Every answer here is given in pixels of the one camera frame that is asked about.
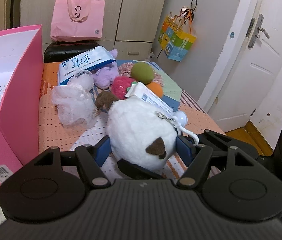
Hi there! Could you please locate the white round plush toy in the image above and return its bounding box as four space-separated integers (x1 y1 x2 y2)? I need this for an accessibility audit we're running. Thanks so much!
95 91 178 171

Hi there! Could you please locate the orange plush ball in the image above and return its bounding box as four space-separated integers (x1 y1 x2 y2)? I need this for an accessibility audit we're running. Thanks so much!
146 82 164 98

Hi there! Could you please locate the red strawberry plush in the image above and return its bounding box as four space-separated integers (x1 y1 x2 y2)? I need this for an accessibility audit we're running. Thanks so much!
111 76 136 100

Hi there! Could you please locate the purple plush toy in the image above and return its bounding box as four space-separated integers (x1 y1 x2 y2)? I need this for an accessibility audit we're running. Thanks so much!
92 46 119 90

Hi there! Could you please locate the small white tissue packet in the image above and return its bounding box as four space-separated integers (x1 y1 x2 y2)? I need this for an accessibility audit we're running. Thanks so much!
124 81 201 146

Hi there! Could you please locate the pink floral plush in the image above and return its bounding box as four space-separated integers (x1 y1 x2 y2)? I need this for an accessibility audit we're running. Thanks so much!
118 62 134 77

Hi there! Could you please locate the green plush ball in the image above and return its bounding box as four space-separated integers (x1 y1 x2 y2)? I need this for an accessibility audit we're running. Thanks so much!
131 62 154 85

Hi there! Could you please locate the blue white tissue pack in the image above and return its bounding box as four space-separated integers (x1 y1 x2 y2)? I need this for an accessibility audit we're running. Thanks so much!
57 46 118 85

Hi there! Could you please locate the black suitcase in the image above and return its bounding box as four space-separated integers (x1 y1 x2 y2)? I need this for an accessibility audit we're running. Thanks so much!
43 39 100 64

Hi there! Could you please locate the colourful hanging gift bag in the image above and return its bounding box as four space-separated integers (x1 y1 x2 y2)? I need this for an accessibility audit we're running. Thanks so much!
158 0 198 62

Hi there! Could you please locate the pink cardboard box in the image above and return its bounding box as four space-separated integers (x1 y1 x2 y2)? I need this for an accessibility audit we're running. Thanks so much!
0 25 44 184

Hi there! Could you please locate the pink paper tote bag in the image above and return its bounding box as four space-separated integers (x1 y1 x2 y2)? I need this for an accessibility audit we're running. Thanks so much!
50 0 105 42

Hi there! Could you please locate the white door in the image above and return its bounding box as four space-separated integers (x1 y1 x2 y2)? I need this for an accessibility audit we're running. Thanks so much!
209 0 282 132

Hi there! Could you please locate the beige wardrobe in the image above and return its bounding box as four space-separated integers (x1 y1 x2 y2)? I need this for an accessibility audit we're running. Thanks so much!
6 0 165 60

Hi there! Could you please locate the silver door handle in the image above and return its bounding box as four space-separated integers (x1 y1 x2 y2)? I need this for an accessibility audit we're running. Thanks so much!
248 14 270 49

